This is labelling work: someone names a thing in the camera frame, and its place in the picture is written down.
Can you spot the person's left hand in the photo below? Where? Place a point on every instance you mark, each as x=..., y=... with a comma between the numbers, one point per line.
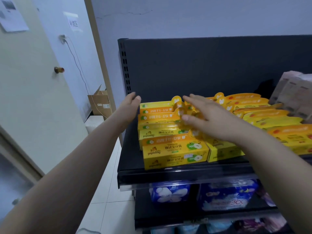
x=126, y=112

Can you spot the stack of pale pink packets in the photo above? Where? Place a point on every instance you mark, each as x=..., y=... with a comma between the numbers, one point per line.
x=295, y=95

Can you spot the person's right hand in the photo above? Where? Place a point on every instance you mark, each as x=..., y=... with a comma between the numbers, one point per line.
x=217, y=121

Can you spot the white wall plug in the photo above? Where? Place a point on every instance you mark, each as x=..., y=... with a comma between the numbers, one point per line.
x=63, y=38

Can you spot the black metal shelf unit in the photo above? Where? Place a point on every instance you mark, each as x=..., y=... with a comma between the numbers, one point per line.
x=195, y=65

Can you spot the blue flower print packet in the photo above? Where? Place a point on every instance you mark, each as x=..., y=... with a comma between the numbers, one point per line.
x=169, y=193

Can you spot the small white paper sign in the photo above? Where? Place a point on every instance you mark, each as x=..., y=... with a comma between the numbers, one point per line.
x=73, y=21

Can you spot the person's left forearm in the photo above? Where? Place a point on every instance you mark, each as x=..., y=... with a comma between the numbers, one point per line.
x=73, y=175

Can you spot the beige door frame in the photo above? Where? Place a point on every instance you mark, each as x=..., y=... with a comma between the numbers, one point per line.
x=102, y=58

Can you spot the white paper notice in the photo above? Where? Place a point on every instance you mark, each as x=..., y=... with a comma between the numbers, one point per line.
x=12, y=14

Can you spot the person's right forearm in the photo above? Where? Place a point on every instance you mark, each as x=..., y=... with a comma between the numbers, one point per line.
x=280, y=173

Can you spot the frosted glass door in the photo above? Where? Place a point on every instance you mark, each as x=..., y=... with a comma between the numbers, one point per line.
x=12, y=182

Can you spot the pink packet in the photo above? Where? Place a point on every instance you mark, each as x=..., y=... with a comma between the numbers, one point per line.
x=249, y=225

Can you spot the white low box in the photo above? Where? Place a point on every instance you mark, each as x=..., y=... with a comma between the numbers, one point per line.
x=93, y=123

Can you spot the light blue packet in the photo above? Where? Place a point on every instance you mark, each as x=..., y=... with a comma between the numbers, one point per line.
x=219, y=226

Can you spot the brown cardboard box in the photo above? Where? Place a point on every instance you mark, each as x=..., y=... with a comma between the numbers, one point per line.
x=100, y=104

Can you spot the cream door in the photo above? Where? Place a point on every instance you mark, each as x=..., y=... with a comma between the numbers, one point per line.
x=36, y=107

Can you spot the brass door knob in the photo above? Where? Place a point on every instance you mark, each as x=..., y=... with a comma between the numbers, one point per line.
x=59, y=70

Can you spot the person's right thumb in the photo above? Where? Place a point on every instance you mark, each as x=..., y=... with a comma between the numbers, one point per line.
x=190, y=119

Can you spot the large blue pad packet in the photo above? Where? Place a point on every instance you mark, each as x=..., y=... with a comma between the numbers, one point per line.
x=226, y=196

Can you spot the person's left fingers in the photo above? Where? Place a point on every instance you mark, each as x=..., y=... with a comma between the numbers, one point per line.
x=133, y=97

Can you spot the pile of yellow toothpaste boxes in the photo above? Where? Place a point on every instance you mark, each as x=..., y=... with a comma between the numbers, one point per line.
x=170, y=153

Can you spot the purple packet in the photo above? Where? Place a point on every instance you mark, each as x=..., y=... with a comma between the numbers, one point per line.
x=265, y=196

